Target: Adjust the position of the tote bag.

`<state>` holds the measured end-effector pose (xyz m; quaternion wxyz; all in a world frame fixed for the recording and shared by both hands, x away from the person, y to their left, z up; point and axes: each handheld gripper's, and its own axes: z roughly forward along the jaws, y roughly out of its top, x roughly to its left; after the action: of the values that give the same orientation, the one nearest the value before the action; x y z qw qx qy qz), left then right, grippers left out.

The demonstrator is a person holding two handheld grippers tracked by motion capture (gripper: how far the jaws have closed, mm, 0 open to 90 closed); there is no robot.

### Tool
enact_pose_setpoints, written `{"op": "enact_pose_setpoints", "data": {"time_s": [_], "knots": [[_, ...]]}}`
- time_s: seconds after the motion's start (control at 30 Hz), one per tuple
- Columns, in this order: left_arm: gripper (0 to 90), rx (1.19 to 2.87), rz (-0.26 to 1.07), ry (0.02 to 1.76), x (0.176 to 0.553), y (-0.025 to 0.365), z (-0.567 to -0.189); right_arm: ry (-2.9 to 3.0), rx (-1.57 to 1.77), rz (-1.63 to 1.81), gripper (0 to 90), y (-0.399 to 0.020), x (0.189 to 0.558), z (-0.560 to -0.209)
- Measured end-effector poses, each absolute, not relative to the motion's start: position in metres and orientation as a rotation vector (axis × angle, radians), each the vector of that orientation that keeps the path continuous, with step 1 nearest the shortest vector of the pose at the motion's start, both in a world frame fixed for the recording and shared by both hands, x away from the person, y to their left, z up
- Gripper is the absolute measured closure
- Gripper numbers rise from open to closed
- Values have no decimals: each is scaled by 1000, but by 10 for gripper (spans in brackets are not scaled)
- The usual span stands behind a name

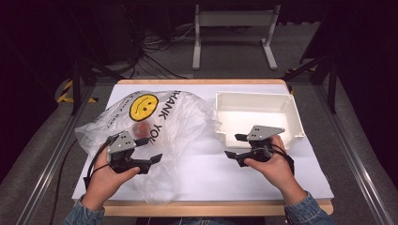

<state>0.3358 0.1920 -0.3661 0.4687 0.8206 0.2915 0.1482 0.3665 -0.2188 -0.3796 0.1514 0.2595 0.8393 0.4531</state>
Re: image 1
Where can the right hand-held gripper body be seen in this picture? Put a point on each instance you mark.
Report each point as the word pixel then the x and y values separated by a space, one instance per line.
pixel 261 133

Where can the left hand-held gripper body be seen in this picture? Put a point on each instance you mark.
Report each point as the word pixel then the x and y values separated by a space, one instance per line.
pixel 122 144

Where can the white plastic tray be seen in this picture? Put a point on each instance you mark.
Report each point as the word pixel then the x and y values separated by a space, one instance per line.
pixel 250 115

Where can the clear smiley-print plastic bag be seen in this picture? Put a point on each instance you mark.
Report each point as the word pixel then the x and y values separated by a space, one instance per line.
pixel 184 122

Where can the person's left hand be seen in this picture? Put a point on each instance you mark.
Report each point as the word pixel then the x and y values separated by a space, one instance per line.
pixel 104 181

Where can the person's right hand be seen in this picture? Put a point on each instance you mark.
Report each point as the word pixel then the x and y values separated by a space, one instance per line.
pixel 278 173

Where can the white table sheet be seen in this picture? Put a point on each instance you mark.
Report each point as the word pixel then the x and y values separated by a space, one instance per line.
pixel 206 175

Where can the black metal stand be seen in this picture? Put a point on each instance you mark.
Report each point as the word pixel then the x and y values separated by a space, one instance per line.
pixel 332 90
pixel 76 90

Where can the person's denim lap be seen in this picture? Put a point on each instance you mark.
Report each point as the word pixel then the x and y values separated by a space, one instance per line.
pixel 203 222

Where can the yellow black hazard tape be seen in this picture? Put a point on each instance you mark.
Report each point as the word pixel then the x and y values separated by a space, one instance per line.
pixel 67 93

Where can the white metal stand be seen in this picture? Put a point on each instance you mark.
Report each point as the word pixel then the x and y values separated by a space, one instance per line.
pixel 234 18

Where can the aluminium floor rail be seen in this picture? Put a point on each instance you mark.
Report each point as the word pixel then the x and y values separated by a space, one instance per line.
pixel 353 162
pixel 53 162

